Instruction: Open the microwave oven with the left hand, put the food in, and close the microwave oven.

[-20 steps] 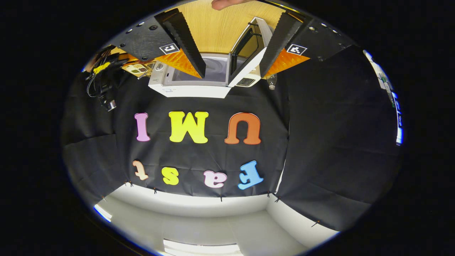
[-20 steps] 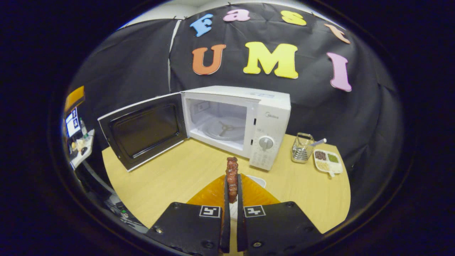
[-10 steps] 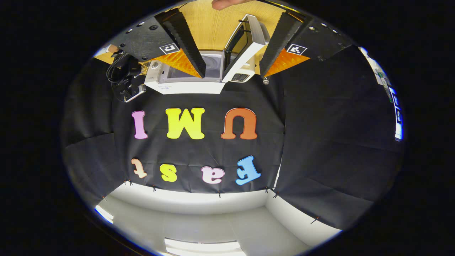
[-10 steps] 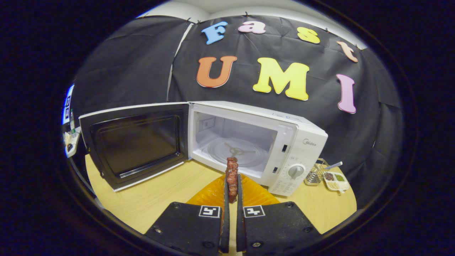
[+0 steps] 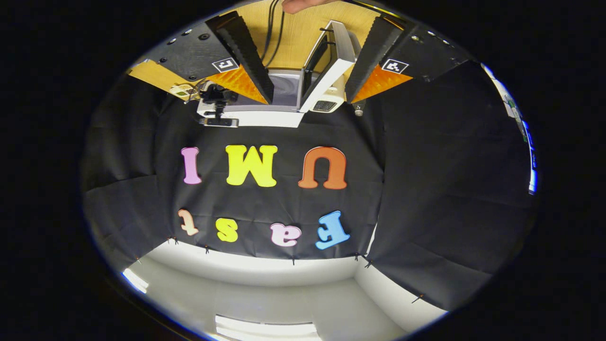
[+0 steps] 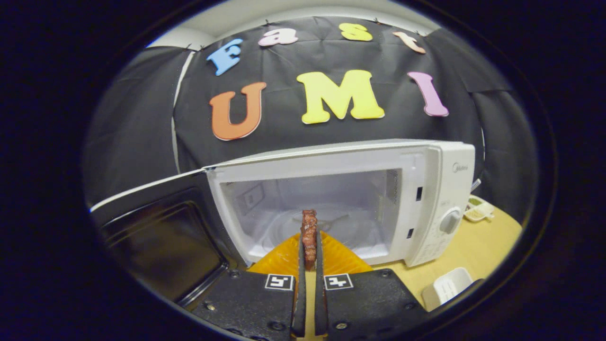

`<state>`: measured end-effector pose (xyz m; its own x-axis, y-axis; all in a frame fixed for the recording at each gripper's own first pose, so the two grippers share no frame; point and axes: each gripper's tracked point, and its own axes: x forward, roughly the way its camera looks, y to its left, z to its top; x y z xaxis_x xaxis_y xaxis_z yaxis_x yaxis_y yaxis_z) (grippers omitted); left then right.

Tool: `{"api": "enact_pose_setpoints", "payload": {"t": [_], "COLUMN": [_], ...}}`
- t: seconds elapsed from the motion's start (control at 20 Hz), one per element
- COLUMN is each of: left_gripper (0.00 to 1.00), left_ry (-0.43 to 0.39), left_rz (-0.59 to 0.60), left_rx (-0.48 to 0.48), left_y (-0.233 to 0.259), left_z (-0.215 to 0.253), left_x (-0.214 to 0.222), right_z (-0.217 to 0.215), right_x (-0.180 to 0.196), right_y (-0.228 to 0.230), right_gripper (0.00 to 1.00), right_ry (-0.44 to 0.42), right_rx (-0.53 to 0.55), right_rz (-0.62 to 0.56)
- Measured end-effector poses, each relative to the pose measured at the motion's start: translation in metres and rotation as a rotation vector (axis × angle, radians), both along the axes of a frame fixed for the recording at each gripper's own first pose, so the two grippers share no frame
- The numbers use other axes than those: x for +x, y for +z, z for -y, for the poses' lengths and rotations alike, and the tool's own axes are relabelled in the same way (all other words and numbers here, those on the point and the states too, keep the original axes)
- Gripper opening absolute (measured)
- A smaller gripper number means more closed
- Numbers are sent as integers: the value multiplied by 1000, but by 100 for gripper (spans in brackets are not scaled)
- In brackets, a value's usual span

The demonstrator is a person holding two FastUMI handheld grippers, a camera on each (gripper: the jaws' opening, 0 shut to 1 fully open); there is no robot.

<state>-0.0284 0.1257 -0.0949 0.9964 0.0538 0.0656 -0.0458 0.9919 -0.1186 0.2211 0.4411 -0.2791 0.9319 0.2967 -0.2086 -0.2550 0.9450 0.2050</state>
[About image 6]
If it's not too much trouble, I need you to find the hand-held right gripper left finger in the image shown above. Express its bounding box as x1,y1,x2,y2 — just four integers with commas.
192,231,308,341

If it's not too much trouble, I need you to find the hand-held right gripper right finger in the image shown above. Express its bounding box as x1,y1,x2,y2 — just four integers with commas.
314,230,429,341

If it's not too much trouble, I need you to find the white microwave oven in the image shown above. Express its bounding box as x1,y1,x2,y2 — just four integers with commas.
90,139,476,304

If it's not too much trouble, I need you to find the glass microwave turntable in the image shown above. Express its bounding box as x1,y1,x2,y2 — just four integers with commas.
263,208,379,251

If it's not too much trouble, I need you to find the small white rectangular tray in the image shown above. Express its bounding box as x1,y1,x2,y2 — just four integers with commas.
421,268,474,312

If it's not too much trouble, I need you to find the white divided dish with beans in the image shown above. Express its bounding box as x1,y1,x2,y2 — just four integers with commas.
464,195,495,222

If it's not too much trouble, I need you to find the black backdrop cloth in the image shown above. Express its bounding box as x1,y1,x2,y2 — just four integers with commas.
83,17,540,214

